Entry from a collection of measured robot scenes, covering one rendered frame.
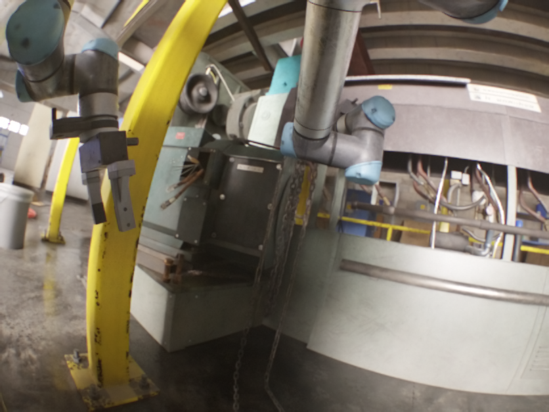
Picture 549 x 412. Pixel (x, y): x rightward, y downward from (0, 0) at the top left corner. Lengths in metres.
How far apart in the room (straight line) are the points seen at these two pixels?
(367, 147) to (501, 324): 0.98
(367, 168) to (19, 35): 0.58
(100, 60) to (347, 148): 0.48
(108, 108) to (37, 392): 0.70
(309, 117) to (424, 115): 0.95
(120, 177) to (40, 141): 6.25
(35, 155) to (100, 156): 6.18
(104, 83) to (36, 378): 0.74
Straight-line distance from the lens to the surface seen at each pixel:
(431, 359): 1.17
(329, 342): 1.19
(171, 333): 0.93
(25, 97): 0.47
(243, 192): 0.81
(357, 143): 0.50
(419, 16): 1.59
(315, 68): 0.37
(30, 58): 0.35
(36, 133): 6.59
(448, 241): 1.20
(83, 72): 0.45
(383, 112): 0.53
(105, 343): 0.68
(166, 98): 0.62
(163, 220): 0.97
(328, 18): 0.34
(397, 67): 2.13
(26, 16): 0.34
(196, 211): 0.81
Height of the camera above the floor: 0.55
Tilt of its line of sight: 5 degrees up
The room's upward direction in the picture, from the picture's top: 13 degrees clockwise
